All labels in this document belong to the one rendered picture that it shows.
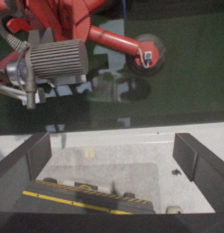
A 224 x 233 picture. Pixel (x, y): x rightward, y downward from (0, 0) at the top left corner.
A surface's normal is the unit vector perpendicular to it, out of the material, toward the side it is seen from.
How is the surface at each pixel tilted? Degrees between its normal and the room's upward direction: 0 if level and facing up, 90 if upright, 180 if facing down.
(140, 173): 0
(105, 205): 0
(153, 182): 0
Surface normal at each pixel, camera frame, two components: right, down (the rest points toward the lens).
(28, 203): -0.13, -0.14
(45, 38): -0.10, 0.30
